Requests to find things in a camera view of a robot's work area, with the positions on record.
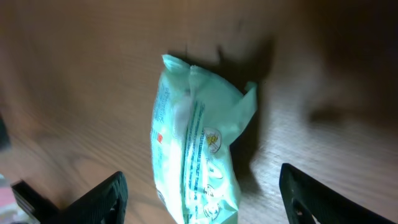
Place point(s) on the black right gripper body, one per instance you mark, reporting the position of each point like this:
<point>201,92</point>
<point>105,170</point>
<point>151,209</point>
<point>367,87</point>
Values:
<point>35,205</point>

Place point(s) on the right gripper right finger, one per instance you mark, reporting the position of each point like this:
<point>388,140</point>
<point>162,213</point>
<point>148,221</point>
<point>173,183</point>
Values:
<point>307,200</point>

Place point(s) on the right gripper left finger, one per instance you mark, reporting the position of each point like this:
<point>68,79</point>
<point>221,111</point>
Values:
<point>106,203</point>

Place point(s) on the mint green snack packet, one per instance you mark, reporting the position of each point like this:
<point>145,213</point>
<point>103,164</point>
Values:
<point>197,115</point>

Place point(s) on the purple red noodle packet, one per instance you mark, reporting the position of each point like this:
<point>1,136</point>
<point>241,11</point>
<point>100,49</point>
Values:
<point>11,212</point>

